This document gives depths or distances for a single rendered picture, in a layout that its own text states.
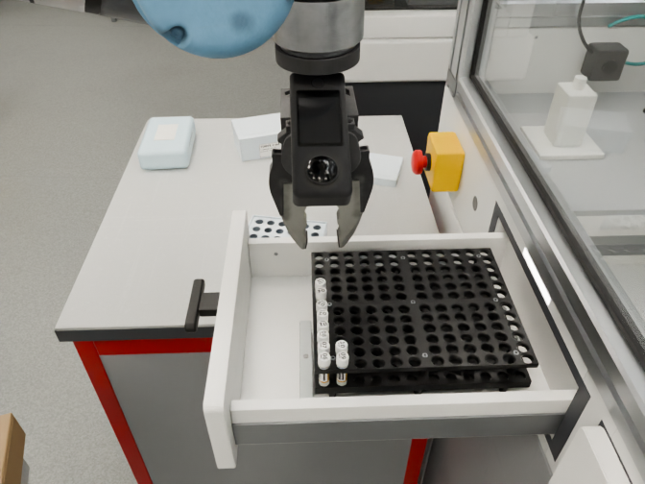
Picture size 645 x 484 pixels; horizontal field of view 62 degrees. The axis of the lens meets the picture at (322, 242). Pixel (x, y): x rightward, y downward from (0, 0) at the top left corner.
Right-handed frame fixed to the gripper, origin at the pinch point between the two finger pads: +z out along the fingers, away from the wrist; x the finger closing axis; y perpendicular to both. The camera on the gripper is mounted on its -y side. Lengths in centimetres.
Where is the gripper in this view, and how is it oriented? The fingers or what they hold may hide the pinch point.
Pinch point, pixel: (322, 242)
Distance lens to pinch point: 56.4
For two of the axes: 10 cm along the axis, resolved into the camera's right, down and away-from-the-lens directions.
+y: -0.5, -6.5, 7.6
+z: 0.2, 7.6, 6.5
